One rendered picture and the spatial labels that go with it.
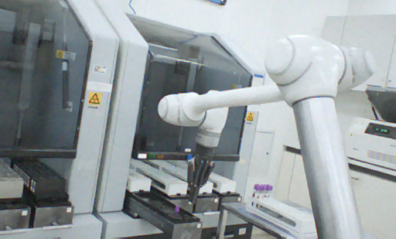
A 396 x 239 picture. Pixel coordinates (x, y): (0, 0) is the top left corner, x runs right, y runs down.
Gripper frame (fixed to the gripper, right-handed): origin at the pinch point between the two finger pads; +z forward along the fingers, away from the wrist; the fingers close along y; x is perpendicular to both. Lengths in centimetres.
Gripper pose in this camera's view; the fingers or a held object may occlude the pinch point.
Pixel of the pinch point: (193, 193)
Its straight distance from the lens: 167.6
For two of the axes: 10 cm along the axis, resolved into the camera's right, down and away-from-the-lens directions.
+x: 5.2, 2.2, -8.3
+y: -8.2, -1.4, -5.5
